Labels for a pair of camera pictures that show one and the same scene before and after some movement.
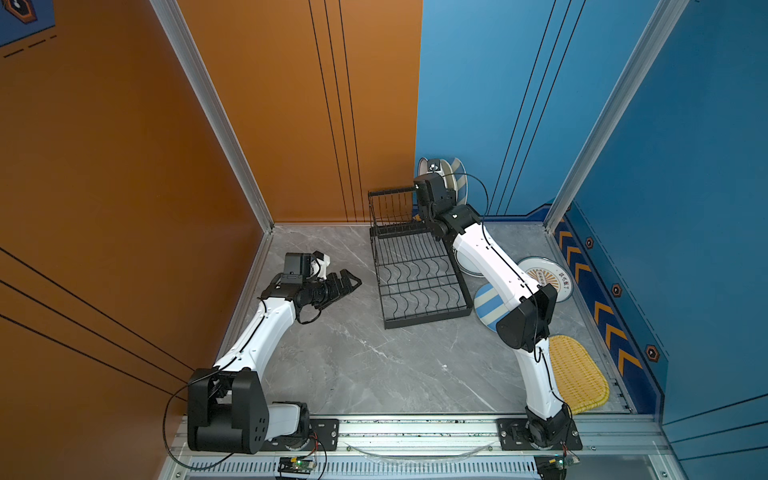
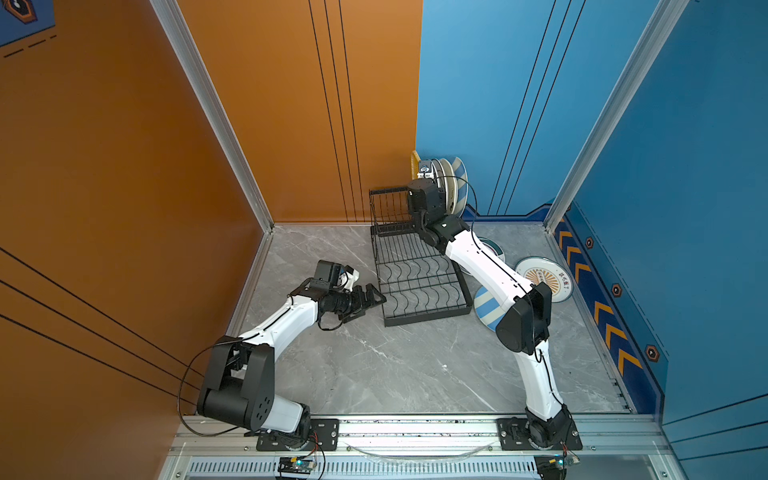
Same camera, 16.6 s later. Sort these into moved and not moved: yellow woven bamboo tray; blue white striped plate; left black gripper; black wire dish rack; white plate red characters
Moved: left black gripper; yellow woven bamboo tray
Not moved: black wire dish rack; white plate red characters; blue white striped plate
